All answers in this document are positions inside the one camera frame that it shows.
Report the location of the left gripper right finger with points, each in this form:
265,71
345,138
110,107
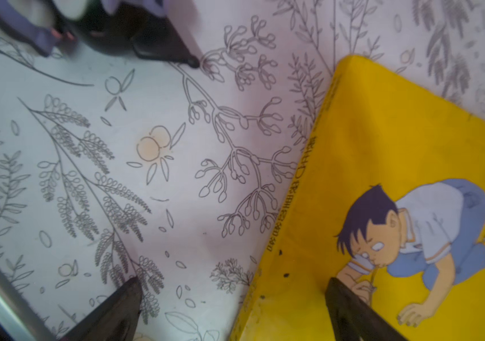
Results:
352,319

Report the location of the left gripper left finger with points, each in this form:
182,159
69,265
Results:
115,319

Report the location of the yellow cartoon cover book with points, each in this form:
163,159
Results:
388,199

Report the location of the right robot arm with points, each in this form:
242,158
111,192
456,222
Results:
112,27

